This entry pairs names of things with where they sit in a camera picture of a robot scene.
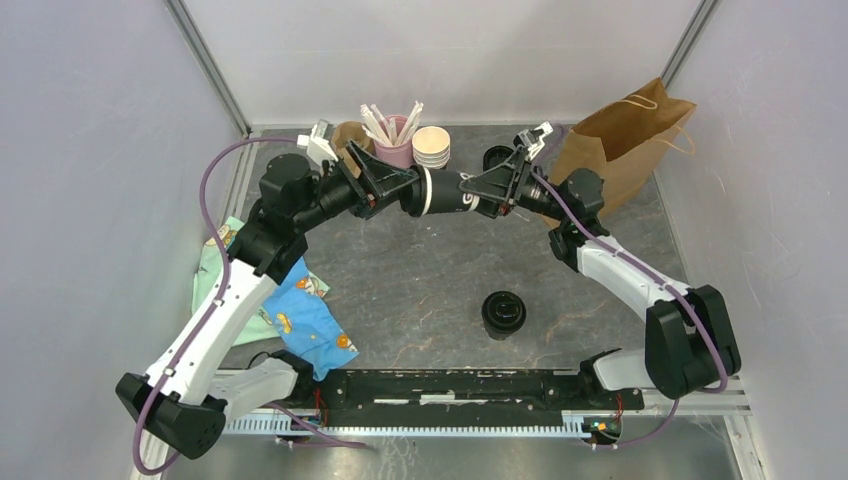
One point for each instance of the wooden stirrers in wrappers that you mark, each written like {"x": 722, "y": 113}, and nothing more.
{"x": 386, "y": 131}

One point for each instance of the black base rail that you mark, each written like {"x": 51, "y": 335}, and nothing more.
{"x": 457, "y": 397}

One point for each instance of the black paper coffee cup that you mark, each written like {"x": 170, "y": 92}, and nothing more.
{"x": 503, "y": 314}

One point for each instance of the brown cardboard cup carriers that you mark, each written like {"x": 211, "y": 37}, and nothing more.
{"x": 350, "y": 131}

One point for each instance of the stack of paper cups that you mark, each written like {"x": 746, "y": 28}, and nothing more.
{"x": 431, "y": 147}

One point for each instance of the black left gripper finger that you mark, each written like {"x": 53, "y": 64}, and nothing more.
{"x": 373, "y": 205}
{"x": 380, "y": 179}

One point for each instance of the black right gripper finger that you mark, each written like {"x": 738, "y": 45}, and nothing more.
{"x": 499, "y": 182}
{"x": 490, "y": 208}

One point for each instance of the blue patterned cloth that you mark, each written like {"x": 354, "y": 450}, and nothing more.
{"x": 297, "y": 311}

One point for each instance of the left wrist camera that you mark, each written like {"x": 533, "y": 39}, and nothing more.
{"x": 317, "y": 147}

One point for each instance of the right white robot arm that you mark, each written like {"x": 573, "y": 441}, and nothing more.
{"x": 689, "y": 344}

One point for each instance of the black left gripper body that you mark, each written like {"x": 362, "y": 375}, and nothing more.
{"x": 339, "y": 193}

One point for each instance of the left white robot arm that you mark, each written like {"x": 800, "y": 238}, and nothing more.
{"x": 178, "y": 400}

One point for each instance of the brown paper takeout bag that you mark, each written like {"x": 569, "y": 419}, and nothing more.
{"x": 624, "y": 141}

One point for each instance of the pink metal utensil cup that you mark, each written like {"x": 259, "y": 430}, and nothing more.
{"x": 398, "y": 156}

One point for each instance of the green patterned cloth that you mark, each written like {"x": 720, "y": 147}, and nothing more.
{"x": 205, "y": 281}

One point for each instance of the stack of black lids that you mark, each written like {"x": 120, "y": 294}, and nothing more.
{"x": 496, "y": 155}

